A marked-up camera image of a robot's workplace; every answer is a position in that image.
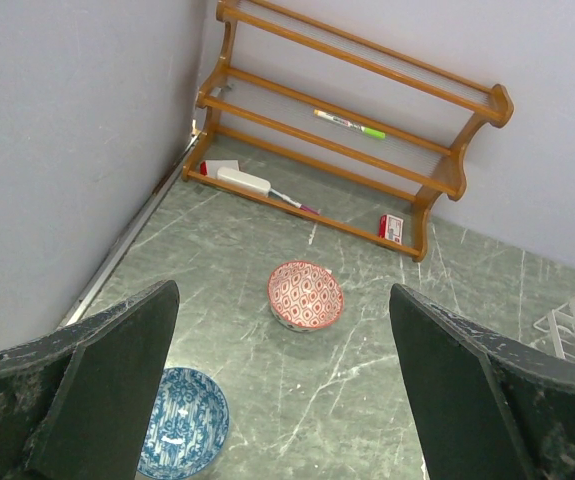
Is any blue swirl pattern bowl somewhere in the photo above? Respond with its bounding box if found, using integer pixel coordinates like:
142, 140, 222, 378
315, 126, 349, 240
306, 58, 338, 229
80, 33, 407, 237
137, 367, 230, 479

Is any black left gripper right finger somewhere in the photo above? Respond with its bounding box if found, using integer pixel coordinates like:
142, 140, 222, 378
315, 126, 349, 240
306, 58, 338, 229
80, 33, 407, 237
389, 284, 575, 479

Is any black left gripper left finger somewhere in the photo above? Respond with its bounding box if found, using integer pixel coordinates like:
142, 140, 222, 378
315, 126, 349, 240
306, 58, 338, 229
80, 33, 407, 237
0, 280, 180, 479

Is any pink white marker pen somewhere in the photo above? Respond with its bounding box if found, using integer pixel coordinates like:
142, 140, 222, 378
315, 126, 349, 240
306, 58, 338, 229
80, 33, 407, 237
269, 188, 319, 215

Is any green white marker pen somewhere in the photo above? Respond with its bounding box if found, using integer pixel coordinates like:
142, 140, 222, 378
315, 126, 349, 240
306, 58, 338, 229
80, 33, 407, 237
313, 109, 386, 140

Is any white eraser block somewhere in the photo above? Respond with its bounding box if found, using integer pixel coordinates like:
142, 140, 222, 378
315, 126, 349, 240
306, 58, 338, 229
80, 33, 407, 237
216, 167, 271, 197

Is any wooden shelf rack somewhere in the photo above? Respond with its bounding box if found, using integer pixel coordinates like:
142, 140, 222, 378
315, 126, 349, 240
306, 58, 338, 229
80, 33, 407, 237
182, 1, 514, 261

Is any red white small box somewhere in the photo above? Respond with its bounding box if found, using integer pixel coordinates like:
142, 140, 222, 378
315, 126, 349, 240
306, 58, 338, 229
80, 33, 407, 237
378, 214, 404, 244

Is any red drop pattern bowl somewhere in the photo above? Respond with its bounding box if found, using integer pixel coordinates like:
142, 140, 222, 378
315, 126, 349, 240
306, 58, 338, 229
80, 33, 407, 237
267, 260, 344, 333

